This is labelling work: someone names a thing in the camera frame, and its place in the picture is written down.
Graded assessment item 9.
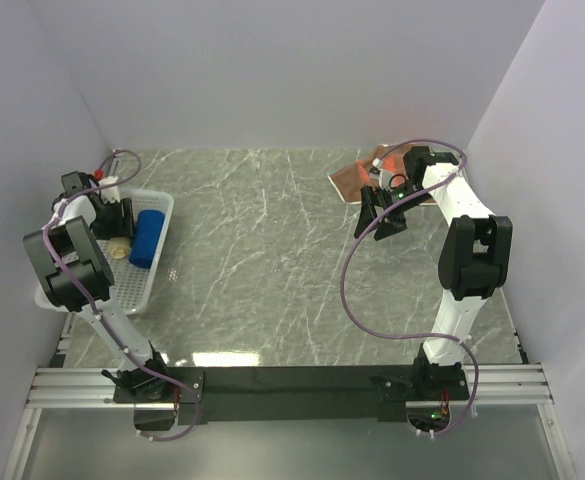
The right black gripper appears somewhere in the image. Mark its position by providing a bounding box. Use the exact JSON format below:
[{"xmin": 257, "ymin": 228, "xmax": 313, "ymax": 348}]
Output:
[{"xmin": 354, "ymin": 183, "xmax": 433, "ymax": 242}]

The blue towel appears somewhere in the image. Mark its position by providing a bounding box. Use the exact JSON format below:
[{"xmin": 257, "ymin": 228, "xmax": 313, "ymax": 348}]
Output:
[{"xmin": 128, "ymin": 209, "xmax": 165, "ymax": 270}]

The yellow cream towel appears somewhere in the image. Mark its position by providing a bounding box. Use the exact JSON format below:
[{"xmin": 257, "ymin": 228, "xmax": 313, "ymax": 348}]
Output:
[{"xmin": 107, "ymin": 237, "xmax": 132, "ymax": 260}]

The brown orange towel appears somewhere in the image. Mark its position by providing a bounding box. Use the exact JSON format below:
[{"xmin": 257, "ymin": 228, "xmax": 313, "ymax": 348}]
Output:
[{"xmin": 328, "ymin": 142, "xmax": 425, "ymax": 204}]

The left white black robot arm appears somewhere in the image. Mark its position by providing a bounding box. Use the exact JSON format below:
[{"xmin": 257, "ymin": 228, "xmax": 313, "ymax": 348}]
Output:
[{"xmin": 23, "ymin": 172, "xmax": 174, "ymax": 402}]

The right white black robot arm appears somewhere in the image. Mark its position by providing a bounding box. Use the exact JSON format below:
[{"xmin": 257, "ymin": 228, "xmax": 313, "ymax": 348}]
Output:
[{"xmin": 354, "ymin": 145, "xmax": 513, "ymax": 401}]

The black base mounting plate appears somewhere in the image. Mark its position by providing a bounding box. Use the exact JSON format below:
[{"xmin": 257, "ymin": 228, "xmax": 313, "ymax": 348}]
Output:
[{"xmin": 112, "ymin": 365, "xmax": 471, "ymax": 432}]

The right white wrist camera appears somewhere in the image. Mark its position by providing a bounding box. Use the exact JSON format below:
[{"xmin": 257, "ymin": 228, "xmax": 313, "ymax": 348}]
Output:
[{"xmin": 368, "ymin": 158, "xmax": 395, "ymax": 190}]

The aluminium rail frame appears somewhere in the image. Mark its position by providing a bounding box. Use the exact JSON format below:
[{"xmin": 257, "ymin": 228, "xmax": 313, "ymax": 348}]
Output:
[{"xmin": 1, "ymin": 147, "xmax": 573, "ymax": 480}]

